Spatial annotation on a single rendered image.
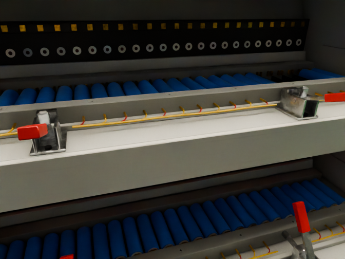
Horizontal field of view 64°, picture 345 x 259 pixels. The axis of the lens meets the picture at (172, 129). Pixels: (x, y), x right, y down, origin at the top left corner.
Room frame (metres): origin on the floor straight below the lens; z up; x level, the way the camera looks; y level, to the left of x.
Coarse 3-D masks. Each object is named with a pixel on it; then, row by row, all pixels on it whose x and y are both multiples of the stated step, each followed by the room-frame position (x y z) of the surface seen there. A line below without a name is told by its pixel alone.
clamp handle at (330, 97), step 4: (304, 88) 0.30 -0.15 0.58; (308, 88) 0.30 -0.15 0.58; (300, 92) 0.31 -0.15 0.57; (304, 92) 0.31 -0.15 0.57; (344, 92) 0.25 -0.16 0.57; (300, 96) 0.31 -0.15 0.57; (304, 96) 0.31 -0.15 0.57; (320, 96) 0.28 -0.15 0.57; (324, 96) 0.27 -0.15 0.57; (328, 96) 0.27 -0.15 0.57; (332, 96) 0.26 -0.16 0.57; (336, 96) 0.26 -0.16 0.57; (340, 96) 0.26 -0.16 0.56; (344, 96) 0.25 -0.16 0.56; (308, 100) 0.30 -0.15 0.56; (312, 100) 0.29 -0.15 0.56; (316, 100) 0.29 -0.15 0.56; (324, 100) 0.27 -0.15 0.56; (328, 100) 0.27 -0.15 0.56; (332, 100) 0.27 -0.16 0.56; (336, 100) 0.26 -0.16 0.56; (340, 100) 0.26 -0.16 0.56; (344, 100) 0.25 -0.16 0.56
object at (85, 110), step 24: (120, 96) 0.30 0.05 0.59; (144, 96) 0.30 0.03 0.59; (168, 96) 0.30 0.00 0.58; (192, 96) 0.31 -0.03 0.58; (216, 96) 0.32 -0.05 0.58; (240, 96) 0.32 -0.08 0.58; (264, 96) 0.34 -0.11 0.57; (0, 120) 0.26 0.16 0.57; (24, 120) 0.26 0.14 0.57; (72, 120) 0.28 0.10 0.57; (144, 120) 0.28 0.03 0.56
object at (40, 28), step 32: (0, 32) 0.35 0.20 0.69; (32, 32) 0.36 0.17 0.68; (64, 32) 0.38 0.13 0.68; (96, 32) 0.39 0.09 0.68; (128, 32) 0.40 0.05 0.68; (160, 32) 0.41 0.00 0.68; (192, 32) 0.43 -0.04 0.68; (224, 32) 0.44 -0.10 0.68; (256, 32) 0.46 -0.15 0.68; (288, 32) 0.48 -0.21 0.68; (0, 64) 0.37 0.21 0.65
